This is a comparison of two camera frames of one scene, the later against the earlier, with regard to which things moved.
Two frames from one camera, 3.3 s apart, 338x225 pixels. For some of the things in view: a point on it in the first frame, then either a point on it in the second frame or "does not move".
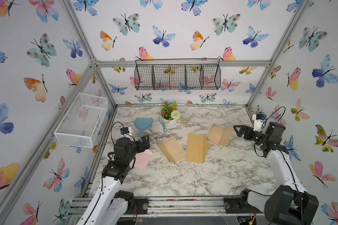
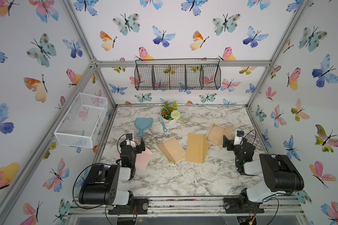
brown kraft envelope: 197,147 does not move
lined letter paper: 218,135 does not move
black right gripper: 249,131 to 226,141
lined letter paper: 172,149 does not move
